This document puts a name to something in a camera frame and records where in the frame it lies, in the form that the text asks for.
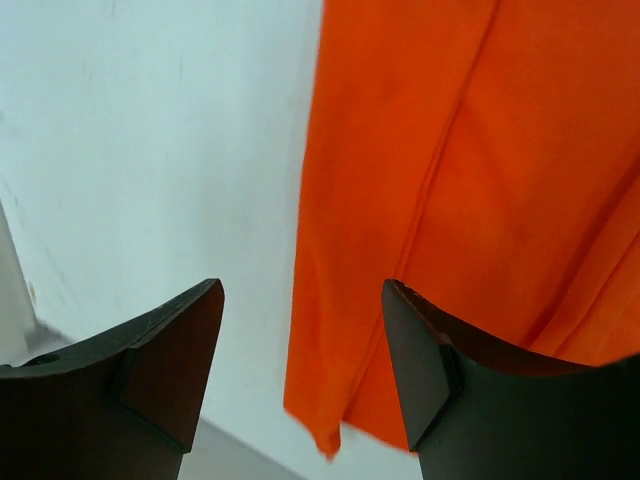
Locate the orange t shirt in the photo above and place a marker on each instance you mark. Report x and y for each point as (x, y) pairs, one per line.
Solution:
(485, 153)

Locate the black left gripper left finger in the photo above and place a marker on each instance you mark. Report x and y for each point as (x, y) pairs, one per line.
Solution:
(123, 404)

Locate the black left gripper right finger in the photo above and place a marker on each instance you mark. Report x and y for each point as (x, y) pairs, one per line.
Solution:
(477, 407)

